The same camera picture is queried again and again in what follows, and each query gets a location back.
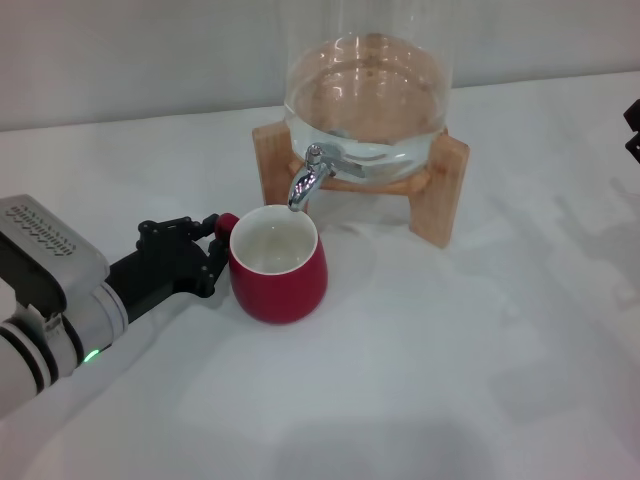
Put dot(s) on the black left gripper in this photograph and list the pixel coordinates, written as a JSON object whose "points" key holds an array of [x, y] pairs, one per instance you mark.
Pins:
{"points": [[160, 270]]}

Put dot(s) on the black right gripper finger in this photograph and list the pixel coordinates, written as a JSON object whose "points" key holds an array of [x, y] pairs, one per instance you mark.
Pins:
{"points": [[633, 116], [634, 147]]}

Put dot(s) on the red ceramic cup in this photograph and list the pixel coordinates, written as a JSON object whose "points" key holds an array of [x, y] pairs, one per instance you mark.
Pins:
{"points": [[285, 295]]}

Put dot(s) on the chrome faucet tap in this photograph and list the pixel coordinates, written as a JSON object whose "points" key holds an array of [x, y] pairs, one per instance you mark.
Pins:
{"points": [[302, 187]]}

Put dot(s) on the wooden dispenser stand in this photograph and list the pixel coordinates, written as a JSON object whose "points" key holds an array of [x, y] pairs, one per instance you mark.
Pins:
{"points": [[440, 200]]}

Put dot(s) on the clear glass dispenser jar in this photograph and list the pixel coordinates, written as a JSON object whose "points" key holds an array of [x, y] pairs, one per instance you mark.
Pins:
{"points": [[365, 100]]}

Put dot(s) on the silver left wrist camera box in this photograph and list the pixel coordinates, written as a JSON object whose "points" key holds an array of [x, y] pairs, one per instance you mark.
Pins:
{"points": [[45, 250]]}

